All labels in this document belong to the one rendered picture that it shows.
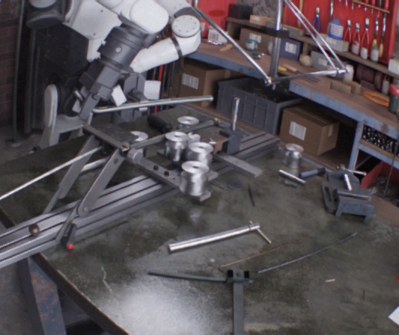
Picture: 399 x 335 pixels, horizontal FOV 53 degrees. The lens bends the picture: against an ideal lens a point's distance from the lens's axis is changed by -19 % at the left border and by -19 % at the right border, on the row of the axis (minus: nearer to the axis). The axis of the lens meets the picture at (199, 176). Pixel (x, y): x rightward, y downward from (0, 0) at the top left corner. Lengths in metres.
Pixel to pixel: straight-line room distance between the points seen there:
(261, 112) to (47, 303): 1.76
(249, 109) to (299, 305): 1.95
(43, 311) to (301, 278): 0.69
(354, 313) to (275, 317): 0.15
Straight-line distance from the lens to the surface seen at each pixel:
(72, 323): 1.63
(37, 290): 1.14
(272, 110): 2.52
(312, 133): 2.42
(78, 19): 1.18
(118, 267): 0.78
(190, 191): 0.91
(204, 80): 2.74
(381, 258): 0.94
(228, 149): 1.11
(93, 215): 0.85
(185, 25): 1.26
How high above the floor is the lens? 1.37
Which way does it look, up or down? 27 degrees down
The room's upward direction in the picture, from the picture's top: 8 degrees clockwise
